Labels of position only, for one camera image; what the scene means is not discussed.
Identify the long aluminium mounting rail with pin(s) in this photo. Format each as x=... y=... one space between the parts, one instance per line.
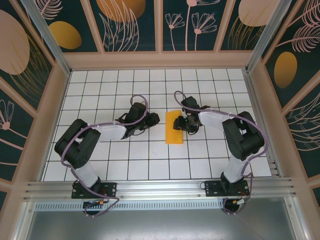
x=160 y=187

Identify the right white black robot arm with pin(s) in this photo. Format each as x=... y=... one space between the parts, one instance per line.
x=212 y=120

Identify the aluminium corner post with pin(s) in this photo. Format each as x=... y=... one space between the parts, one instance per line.
x=265 y=37
x=50 y=42

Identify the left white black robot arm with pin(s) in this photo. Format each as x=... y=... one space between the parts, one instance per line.
x=110 y=131

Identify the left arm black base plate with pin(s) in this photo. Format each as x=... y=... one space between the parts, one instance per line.
x=110 y=190

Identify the aluminium side rail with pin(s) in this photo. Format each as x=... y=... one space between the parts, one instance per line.
x=262 y=125

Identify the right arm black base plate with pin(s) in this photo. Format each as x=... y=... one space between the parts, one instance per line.
x=212 y=187

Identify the orange cloth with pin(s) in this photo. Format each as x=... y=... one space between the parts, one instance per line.
x=172 y=137

